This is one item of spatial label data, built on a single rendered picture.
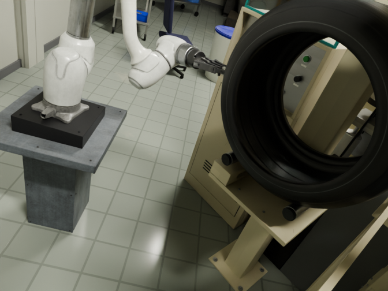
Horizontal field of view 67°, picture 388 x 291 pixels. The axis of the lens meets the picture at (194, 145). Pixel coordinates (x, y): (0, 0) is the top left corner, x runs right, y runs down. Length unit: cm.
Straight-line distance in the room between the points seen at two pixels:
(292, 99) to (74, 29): 109
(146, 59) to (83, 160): 49
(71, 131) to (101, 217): 75
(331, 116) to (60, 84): 108
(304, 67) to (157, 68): 73
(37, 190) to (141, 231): 63
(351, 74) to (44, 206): 155
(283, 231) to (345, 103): 51
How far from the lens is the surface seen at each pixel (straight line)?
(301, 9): 84
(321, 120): 125
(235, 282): 186
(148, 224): 193
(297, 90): 160
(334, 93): 122
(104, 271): 173
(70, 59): 133
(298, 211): 98
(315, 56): 156
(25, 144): 138
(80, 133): 133
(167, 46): 128
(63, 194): 165
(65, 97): 137
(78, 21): 148
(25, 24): 333
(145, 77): 122
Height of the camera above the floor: 150
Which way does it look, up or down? 34 degrees down
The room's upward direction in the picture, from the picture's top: 19 degrees clockwise
